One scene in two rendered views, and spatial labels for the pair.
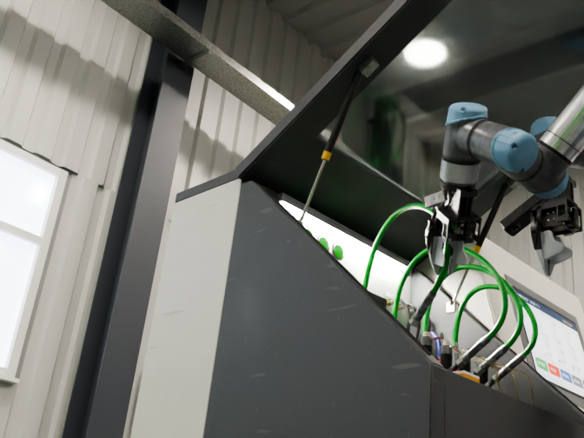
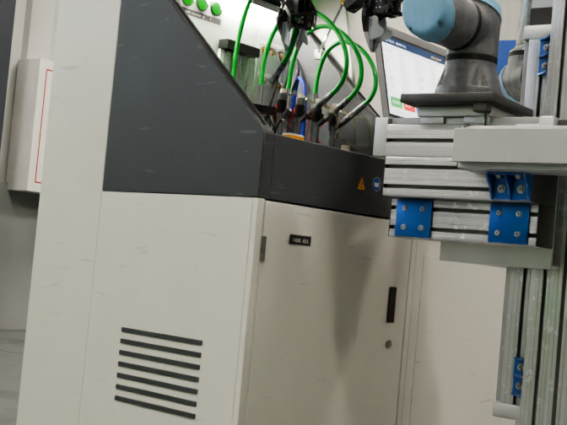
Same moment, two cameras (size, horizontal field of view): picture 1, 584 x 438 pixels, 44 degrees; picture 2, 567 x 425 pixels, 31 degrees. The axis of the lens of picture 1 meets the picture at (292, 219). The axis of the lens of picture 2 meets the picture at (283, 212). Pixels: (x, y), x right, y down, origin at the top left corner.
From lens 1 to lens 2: 1.28 m
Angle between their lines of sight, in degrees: 22
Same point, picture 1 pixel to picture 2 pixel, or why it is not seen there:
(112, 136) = not seen: outside the picture
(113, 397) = not seen: outside the picture
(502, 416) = (321, 162)
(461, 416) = (285, 165)
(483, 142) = not seen: outside the picture
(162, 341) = (63, 92)
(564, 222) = (386, 11)
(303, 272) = (179, 49)
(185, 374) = (86, 121)
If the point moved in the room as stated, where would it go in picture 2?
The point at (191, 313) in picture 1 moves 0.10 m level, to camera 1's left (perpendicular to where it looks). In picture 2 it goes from (88, 70) to (51, 66)
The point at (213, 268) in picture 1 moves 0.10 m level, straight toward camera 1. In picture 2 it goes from (104, 32) to (106, 24)
